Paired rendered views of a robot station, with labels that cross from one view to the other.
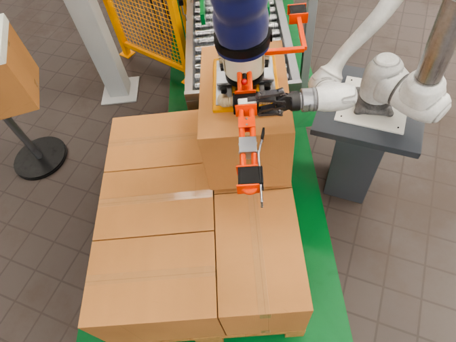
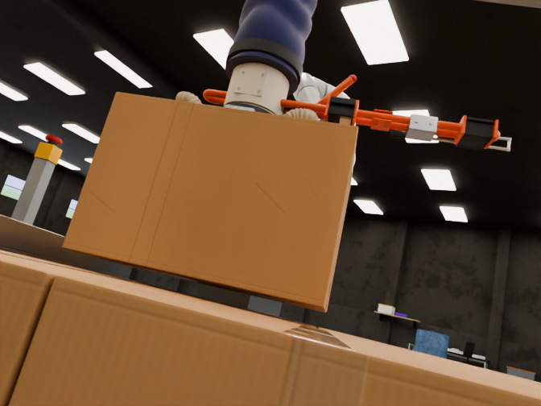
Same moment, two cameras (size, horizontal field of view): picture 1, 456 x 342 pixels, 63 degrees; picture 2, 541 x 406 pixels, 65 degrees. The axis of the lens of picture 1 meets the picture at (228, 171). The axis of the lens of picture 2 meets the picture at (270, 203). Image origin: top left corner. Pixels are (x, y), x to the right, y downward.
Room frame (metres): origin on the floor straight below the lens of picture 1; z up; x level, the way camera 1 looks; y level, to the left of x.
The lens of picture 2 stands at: (1.05, 0.97, 0.55)
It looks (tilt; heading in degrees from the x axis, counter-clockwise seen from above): 14 degrees up; 275
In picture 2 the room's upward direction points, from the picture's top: 14 degrees clockwise
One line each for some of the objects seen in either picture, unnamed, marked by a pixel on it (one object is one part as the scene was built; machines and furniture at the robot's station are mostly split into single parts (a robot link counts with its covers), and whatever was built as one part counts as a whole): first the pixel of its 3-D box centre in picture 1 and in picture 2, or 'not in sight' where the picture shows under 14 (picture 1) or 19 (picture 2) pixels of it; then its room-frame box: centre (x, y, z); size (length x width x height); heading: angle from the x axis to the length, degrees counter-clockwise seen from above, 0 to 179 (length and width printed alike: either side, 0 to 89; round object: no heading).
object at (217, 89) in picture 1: (224, 81); not in sight; (1.27, -0.05, 1.01); 0.34 x 0.10 x 0.05; 173
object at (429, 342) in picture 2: not in sight; (429, 355); (-2.08, -8.17, 0.47); 0.64 x 0.62 x 0.94; 152
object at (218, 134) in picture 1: (245, 115); (229, 209); (1.24, -0.13, 0.78); 0.60 x 0.40 x 0.40; 173
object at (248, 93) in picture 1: (245, 102); (341, 114); (1.01, -0.11, 1.11); 0.10 x 0.08 x 0.06; 83
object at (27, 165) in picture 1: (19, 132); not in sight; (1.85, 1.39, 0.31); 0.40 x 0.40 x 0.62
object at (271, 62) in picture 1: (266, 77); not in sight; (1.24, -0.23, 1.01); 0.34 x 0.10 x 0.05; 173
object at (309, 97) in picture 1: (307, 100); not in sight; (0.97, -0.34, 1.11); 0.09 x 0.06 x 0.09; 175
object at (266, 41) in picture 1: (242, 36); (264, 68); (1.26, -0.14, 1.23); 0.23 x 0.23 x 0.04
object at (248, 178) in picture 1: (248, 178); (475, 132); (0.66, -0.06, 1.12); 0.08 x 0.07 x 0.05; 173
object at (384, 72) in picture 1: (383, 77); not in sight; (1.21, -0.77, 0.93); 0.18 x 0.16 x 0.22; 33
